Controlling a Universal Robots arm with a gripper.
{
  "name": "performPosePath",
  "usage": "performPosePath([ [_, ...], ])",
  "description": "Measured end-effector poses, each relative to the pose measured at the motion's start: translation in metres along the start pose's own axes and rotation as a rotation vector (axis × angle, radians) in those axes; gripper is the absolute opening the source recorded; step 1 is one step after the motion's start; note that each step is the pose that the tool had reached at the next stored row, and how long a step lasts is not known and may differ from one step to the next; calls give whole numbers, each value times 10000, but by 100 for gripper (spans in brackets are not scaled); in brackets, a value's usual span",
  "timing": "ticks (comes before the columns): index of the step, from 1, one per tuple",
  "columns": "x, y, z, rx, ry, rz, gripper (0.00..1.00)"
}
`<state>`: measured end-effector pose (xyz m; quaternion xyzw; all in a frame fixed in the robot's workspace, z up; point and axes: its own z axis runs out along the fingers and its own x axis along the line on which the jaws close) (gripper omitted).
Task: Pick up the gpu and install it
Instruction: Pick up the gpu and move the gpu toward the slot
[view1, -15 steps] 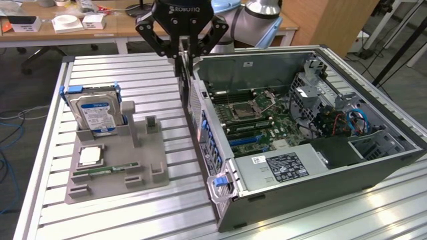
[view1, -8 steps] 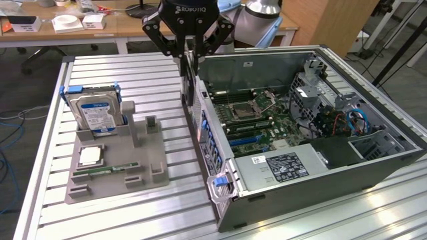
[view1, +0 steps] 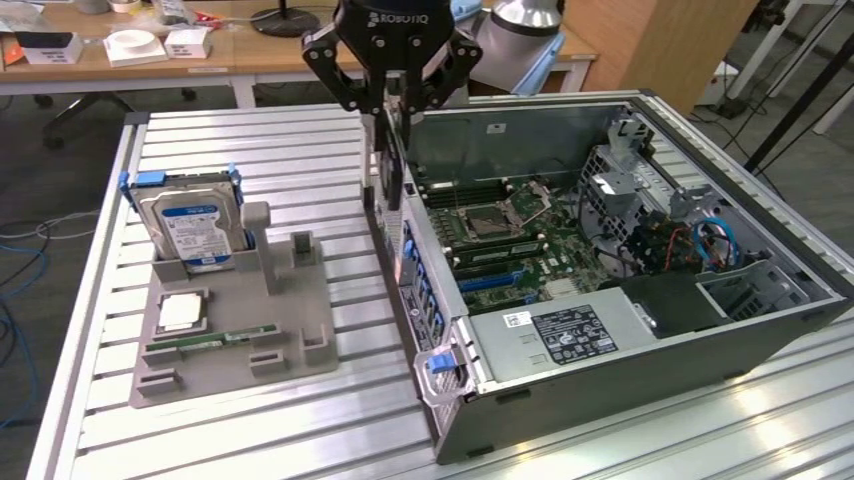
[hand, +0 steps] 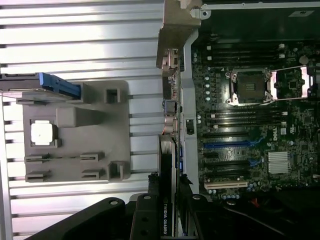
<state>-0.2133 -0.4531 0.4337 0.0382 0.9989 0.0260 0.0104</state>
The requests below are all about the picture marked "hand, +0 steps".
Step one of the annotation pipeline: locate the hard disk with blue caddy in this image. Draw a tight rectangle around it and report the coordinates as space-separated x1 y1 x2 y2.
0 72 83 102

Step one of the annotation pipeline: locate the blue expansion slot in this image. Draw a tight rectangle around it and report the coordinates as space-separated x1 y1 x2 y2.
203 141 251 148

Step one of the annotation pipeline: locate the open metal socket cover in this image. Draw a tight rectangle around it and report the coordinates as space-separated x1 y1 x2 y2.
269 64 318 101

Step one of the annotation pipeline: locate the open black PC case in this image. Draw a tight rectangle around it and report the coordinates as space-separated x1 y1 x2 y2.
156 0 320 240

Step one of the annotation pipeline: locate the white expansion slot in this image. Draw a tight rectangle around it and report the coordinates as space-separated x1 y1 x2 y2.
204 181 248 190

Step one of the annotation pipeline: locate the silver CPU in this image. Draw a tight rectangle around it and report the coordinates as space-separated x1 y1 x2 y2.
30 121 55 146

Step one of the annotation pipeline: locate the green motherboard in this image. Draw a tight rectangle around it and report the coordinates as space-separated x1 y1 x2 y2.
192 42 320 198

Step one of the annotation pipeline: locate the grey parts rack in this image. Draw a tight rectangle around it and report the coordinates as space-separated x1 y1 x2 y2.
16 79 132 183

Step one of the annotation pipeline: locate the black expansion slot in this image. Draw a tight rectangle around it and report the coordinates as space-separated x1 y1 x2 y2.
203 131 251 138

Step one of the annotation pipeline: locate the CPU socket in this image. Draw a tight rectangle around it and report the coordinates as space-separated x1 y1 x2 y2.
224 68 273 106

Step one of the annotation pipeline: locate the silver chipset heatsink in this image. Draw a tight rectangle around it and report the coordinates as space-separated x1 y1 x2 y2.
267 151 292 175

